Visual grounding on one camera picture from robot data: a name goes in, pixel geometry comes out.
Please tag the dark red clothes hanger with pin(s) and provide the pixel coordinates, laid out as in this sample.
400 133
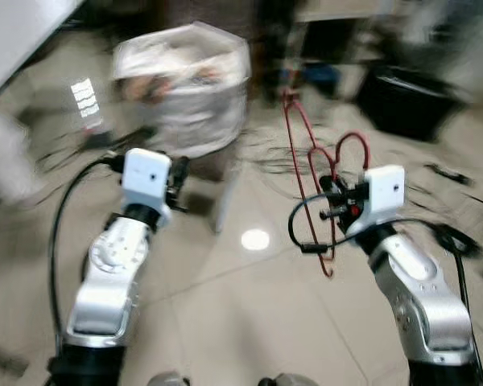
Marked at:
292 145

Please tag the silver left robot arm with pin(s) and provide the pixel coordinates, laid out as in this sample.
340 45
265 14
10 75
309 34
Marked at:
105 281

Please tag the white laundry basket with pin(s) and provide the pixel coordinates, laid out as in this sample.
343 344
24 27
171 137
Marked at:
193 112

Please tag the black box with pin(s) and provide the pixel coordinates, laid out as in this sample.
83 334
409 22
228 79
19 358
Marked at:
406 104

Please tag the black round object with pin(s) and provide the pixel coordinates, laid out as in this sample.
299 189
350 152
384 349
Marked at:
459 241

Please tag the grey robot right foot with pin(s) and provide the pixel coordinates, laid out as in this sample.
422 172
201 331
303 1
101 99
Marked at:
290 380

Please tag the grey robot foot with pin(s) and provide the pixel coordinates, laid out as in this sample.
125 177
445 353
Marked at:
290 380
167 379

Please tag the grey robot left foot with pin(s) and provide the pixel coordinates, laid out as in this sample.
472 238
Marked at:
167 379

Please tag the white table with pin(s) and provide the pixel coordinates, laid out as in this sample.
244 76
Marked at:
16 32

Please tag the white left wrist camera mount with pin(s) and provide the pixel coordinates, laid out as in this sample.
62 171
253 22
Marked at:
145 181

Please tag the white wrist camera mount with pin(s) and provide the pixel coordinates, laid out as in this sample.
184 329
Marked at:
145 181
384 197

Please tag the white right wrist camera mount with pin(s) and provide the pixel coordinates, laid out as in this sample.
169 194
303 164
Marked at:
384 197

